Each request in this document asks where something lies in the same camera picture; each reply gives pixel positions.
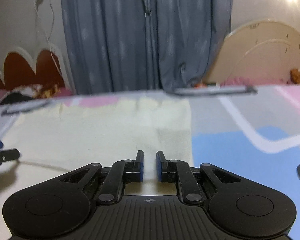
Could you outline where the blue grey curtain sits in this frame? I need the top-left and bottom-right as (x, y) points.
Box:
(61, 0), (233, 94)

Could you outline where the cream arched headboard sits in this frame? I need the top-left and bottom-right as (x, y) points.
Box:
(203, 20), (300, 83)

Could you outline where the orange plush toy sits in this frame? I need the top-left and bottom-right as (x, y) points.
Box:
(290, 69), (300, 85)

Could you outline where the white hanging cable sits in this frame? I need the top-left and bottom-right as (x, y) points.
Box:
(33, 0), (63, 77)

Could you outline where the black cloth on bed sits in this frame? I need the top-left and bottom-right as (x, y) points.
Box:
(0, 92), (34, 106)

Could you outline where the red white scalloped headboard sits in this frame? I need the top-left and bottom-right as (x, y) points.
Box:
(0, 44), (70, 90)

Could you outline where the pastel patterned bed sheet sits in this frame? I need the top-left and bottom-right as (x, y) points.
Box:
(0, 85), (300, 239)

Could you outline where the cream white garment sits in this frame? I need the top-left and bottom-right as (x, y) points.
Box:
(0, 97), (193, 198)

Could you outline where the pink blanket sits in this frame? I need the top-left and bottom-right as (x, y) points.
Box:
(220, 76), (291, 87)

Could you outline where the floral patterned pillow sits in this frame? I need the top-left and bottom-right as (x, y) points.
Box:
(13, 84), (61, 99)

